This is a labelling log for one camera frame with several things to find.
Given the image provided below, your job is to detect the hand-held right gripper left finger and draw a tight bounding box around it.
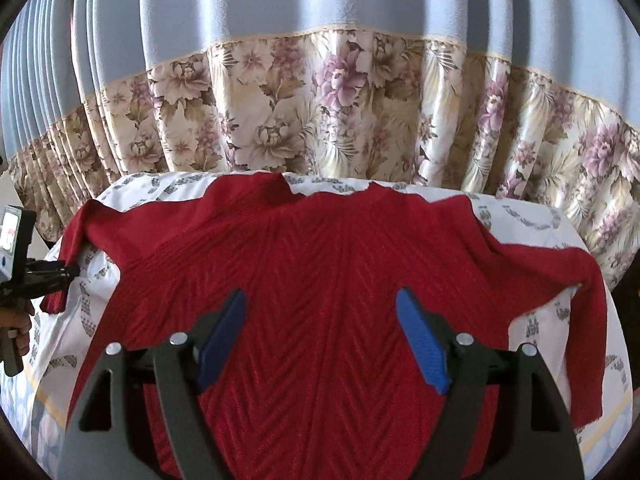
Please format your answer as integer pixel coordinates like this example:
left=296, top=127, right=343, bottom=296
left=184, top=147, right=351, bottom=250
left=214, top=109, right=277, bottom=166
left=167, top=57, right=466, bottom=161
left=64, top=288, right=248, bottom=480

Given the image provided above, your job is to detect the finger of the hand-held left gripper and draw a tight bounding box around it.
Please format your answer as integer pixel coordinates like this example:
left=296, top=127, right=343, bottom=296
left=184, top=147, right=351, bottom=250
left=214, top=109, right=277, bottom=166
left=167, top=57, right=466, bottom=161
left=20, top=280, right=70, bottom=306
left=27, top=258, right=82, bottom=282

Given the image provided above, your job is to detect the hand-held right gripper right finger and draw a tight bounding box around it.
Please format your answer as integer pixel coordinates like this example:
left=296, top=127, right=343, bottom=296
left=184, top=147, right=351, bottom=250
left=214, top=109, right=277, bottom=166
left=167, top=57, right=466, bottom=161
left=395, top=287, right=586, bottom=480

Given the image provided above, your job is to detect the red knit sweater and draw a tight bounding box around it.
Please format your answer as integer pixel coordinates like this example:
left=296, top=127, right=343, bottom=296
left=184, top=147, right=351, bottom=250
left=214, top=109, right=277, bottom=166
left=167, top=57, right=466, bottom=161
left=42, top=171, right=611, bottom=480

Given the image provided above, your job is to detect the person's left hand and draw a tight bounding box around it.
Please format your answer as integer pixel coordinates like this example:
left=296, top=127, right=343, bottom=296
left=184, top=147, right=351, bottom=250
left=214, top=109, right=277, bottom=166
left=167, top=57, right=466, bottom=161
left=0, top=309, right=35, bottom=358

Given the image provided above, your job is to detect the white printed bed sheet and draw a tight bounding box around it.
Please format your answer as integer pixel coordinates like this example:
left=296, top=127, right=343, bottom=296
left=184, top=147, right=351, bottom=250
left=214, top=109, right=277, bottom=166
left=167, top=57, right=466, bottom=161
left=0, top=172, right=632, bottom=480

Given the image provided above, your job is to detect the blue curtain with floral border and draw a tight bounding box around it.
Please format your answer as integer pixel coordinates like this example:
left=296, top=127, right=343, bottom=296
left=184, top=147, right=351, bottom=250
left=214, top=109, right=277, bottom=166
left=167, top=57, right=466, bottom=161
left=72, top=0, right=640, bottom=291
left=0, top=0, right=121, bottom=246

